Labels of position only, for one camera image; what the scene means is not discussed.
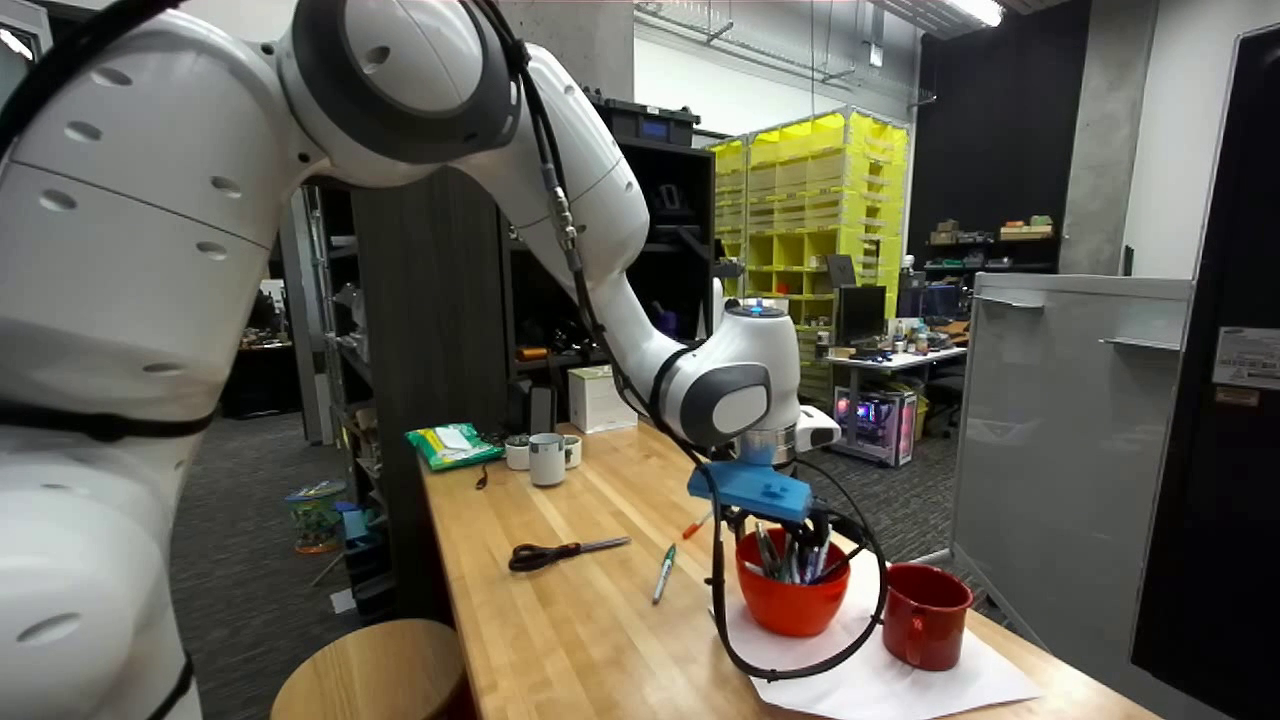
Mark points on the small dark red mug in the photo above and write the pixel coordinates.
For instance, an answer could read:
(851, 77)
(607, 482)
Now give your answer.
(926, 623)

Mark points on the white cylindrical mug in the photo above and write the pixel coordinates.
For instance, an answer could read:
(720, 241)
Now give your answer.
(548, 460)

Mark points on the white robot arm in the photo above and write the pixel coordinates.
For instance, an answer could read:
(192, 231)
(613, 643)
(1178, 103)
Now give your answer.
(145, 265)

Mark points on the red pen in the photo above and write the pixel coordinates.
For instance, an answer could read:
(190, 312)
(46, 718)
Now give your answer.
(694, 531)

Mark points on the big red mug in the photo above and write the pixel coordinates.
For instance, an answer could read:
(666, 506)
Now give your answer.
(790, 602)

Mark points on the yellow bin shelf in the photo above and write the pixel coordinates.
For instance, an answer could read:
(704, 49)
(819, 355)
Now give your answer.
(815, 213)

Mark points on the white paper sheet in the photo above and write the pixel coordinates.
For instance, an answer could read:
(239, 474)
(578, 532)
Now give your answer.
(881, 686)

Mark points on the lit computer case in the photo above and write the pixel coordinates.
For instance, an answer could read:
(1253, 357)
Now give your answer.
(873, 426)

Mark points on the round wooden stool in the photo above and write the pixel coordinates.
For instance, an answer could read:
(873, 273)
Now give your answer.
(374, 673)

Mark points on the white box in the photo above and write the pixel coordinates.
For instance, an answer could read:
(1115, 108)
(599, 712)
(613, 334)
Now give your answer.
(600, 399)

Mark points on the computer monitor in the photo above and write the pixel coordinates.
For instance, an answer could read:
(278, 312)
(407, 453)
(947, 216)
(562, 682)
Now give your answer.
(860, 319)

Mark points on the green wipes package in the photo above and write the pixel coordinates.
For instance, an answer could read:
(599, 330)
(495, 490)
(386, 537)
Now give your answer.
(455, 444)

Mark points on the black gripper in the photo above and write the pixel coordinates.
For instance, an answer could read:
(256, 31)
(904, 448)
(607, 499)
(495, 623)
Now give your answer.
(790, 531)

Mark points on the black scissors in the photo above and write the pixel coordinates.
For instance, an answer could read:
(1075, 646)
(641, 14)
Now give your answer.
(555, 552)

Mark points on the green white marker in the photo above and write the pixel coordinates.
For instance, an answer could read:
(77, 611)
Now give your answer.
(661, 577)

